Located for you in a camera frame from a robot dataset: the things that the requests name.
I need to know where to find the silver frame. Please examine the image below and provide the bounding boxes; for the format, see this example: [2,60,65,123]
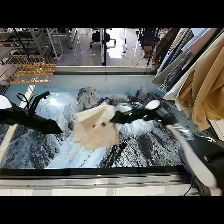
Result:
[0,173,224,197]

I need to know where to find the cream garment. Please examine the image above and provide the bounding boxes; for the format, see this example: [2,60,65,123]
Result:
[72,102,122,152]

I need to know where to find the heap of clothes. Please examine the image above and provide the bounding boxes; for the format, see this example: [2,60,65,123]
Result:
[151,27,224,102]

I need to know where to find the tan garment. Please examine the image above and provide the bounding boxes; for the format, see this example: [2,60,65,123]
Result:
[175,35,224,132]

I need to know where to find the black cable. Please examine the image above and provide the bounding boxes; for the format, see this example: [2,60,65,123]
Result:
[16,92,31,110]

